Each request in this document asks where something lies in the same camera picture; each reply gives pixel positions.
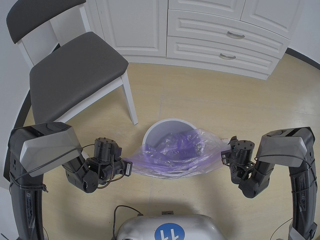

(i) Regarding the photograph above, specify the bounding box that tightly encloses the purple plastic bag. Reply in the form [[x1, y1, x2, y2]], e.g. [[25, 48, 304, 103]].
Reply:
[[122, 128, 232, 180]]

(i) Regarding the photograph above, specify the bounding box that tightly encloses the white wardrobe with drawers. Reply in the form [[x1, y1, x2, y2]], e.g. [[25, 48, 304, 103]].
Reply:
[[84, 0, 312, 81]]

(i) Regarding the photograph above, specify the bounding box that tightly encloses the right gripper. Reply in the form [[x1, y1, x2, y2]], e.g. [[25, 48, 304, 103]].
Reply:
[[221, 150, 241, 171]]

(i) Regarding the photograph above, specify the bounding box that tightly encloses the white trash bin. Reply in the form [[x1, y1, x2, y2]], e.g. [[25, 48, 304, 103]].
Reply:
[[142, 118, 198, 147]]

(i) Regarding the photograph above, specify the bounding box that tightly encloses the black cable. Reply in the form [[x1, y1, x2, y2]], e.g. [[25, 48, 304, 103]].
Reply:
[[271, 218, 293, 240], [113, 205, 144, 240]]

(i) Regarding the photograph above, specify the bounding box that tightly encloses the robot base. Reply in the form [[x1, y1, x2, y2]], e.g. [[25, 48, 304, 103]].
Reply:
[[117, 211, 223, 240]]

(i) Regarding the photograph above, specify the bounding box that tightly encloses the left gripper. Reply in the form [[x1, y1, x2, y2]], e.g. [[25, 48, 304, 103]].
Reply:
[[109, 159, 133, 181]]

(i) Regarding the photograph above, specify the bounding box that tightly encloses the white chair with grey seat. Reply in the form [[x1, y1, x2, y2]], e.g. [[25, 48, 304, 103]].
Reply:
[[6, 0, 139, 160]]

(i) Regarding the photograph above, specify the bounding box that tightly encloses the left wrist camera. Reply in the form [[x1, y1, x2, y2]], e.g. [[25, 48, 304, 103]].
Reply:
[[112, 144, 123, 161]]

